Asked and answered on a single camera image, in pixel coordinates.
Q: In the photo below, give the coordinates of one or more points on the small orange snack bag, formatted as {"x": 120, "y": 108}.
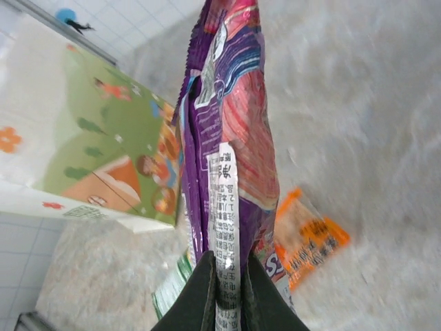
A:
{"x": 306, "y": 241}

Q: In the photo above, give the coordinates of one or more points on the green snack bag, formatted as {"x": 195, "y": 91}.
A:
{"x": 172, "y": 286}

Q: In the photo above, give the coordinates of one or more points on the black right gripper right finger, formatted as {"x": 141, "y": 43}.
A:
{"x": 262, "y": 300}

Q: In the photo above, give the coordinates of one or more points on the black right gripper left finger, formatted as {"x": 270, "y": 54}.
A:
{"x": 196, "y": 300}

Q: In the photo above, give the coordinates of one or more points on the white printed paper bag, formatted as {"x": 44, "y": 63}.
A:
{"x": 69, "y": 120}

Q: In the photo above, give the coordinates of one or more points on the large purple snack bag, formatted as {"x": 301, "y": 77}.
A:
{"x": 213, "y": 120}

